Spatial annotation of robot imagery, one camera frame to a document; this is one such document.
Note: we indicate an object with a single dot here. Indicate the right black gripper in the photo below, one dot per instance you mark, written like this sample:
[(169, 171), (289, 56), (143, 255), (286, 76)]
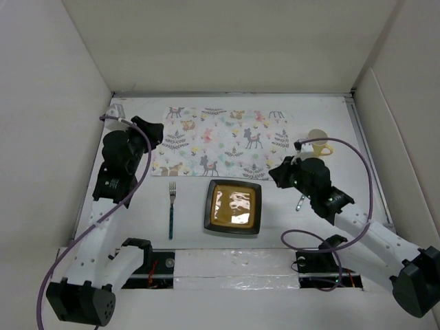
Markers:
[(280, 172)]

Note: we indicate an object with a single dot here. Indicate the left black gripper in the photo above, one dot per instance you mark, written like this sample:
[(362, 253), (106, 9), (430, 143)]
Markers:
[(154, 131)]

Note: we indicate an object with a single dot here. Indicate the yellow ceramic mug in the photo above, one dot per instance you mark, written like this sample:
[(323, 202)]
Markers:
[(320, 147)]

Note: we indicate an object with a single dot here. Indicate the animal print cloth placemat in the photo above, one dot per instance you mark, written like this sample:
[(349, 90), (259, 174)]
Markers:
[(216, 142)]

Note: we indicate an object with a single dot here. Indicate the square black yellow plate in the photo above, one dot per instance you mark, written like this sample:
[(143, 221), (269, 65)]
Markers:
[(233, 207)]

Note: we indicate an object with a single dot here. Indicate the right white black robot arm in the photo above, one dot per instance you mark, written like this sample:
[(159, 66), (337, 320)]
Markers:
[(408, 271)]

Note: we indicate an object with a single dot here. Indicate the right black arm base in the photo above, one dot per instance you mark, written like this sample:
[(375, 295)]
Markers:
[(321, 272)]

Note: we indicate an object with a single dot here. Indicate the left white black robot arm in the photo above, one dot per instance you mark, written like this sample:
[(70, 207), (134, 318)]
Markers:
[(86, 294)]

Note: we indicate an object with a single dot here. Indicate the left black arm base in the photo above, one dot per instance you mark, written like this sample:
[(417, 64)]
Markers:
[(158, 274)]

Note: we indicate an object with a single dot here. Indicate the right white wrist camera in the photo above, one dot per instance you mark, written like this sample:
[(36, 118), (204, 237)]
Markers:
[(303, 150)]

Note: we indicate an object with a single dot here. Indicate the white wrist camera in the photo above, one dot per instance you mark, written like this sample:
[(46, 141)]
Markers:
[(303, 150), (115, 110)]

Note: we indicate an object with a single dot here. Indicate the knife with blue handle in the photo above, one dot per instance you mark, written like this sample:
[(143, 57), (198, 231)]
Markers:
[(300, 203)]

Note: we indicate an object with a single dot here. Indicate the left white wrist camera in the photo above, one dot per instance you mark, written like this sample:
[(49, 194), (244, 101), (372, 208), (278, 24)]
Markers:
[(115, 110)]

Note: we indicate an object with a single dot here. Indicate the fork with teal handle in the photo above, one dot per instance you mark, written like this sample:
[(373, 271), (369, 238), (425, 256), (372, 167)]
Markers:
[(172, 195)]

